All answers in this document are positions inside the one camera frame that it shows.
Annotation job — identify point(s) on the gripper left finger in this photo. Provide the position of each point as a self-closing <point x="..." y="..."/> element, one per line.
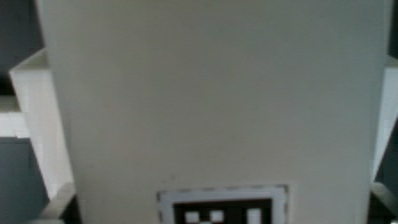
<point x="60" y="212"/>

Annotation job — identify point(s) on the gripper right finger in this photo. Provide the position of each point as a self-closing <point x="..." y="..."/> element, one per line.
<point x="382" y="203"/>

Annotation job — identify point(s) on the white cabinet body box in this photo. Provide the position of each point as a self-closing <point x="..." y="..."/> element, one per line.
<point x="41" y="127"/>

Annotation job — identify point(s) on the white cabinet top block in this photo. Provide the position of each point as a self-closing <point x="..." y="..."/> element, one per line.
<point x="218" y="95"/>

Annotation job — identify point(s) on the white U-shaped obstacle frame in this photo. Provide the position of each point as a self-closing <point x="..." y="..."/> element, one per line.
<point x="12" y="123"/>

